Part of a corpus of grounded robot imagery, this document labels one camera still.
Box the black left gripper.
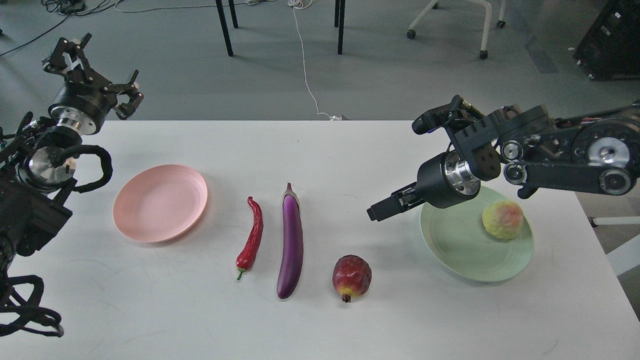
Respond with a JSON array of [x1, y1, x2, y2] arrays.
[[42, 33, 144, 135]]

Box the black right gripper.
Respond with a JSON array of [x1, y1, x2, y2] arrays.
[[366, 151, 481, 222]]

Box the red pomegranate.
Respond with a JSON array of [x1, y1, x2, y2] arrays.
[[332, 254, 373, 303]]

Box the green pink guava fruit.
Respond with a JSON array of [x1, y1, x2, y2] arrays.
[[481, 200, 524, 240]]

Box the purple eggplant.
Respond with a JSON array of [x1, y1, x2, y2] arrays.
[[276, 182, 304, 300]]

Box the red chili pepper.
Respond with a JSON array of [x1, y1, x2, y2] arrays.
[[236, 196, 264, 281]]

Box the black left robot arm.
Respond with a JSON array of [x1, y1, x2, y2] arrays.
[[0, 33, 144, 337]]

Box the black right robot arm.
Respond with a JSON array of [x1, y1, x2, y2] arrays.
[[366, 95, 640, 222]]

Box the pink plate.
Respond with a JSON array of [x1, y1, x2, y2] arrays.
[[112, 164, 209, 243]]

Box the white chair base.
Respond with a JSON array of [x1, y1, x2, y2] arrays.
[[406, 0, 508, 61]]

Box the black table legs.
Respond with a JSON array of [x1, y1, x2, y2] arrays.
[[215, 0, 347, 57]]

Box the black equipment case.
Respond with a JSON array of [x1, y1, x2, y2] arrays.
[[573, 0, 640, 81]]

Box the black cables on floor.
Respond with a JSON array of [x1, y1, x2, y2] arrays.
[[0, 0, 261, 58]]

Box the white cable on floor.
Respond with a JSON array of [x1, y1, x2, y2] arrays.
[[287, 0, 343, 122]]

